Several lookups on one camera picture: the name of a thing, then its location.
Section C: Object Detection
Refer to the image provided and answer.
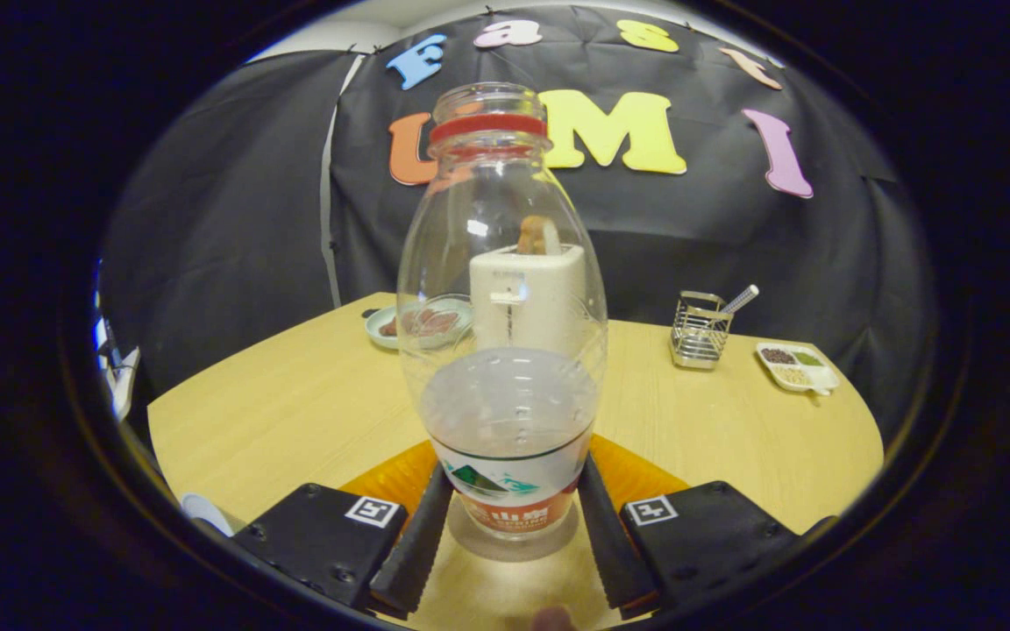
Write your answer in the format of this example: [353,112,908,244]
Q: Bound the white divided seasoning dish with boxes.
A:
[755,341,841,397]

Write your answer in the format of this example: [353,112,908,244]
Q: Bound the clear plastic juice bottle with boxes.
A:
[395,82,609,562]

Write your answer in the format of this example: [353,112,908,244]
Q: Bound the brown bread slice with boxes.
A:
[516,216,561,257]

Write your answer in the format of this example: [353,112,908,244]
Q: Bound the pale grey cup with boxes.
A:
[181,493,234,537]

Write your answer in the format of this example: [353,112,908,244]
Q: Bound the wooden table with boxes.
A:
[147,292,885,631]

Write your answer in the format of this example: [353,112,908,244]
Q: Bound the pale green plate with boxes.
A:
[365,295,475,351]

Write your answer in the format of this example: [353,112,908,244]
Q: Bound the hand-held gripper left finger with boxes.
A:
[229,440,455,619]

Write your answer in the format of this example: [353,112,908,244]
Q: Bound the white toaster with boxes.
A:
[468,244,587,356]

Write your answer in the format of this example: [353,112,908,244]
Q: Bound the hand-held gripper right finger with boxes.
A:
[577,436,839,614]

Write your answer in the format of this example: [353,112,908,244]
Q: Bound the brown meat pieces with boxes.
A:
[382,307,462,338]

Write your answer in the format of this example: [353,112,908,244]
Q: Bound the metal wire basket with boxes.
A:
[670,290,734,370]

